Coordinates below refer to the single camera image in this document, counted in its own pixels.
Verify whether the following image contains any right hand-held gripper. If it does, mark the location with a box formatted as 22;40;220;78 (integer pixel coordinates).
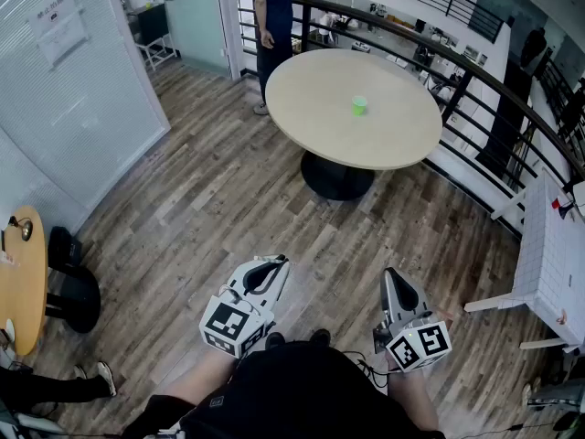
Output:
372;266;453;374

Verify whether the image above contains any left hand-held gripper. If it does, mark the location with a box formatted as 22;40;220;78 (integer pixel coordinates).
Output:
198;253;292;359

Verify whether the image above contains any person's right forearm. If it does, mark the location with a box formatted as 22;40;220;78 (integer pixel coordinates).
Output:
386;359;441;433

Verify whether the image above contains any person's left forearm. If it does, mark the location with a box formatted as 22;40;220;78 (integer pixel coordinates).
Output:
159;346;239;411

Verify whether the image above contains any person's black shirt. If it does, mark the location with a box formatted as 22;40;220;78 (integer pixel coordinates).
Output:
122;339;447;439

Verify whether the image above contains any white gridded table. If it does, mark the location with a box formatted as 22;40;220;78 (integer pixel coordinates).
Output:
463;166;585;354

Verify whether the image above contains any black floor box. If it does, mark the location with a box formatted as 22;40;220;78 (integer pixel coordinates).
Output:
48;226;83;272

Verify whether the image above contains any black curved balcony railing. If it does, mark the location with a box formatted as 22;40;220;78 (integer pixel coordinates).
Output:
236;0;585;241

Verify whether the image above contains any round orange wooden table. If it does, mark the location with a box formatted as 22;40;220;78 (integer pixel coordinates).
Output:
0;206;101;356

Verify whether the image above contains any small brass bell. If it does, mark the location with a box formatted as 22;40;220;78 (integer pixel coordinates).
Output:
8;216;34;241

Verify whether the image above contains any black metal railing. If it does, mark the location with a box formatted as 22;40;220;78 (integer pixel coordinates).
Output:
537;56;585;155
310;0;505;44

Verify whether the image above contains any white paper notice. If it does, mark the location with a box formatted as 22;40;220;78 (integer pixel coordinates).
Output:
27;0;90;70

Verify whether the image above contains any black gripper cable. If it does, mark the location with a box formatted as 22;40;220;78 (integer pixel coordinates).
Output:
342;348;390;388

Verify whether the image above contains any round beige pedestal table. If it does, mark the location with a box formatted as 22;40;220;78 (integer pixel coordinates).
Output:
264;48;443;201

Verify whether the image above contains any black floor cable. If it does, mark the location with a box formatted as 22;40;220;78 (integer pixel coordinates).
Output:
474;422;527;434

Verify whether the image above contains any black top white frame stand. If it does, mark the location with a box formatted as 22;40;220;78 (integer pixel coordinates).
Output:
127;2;177;71

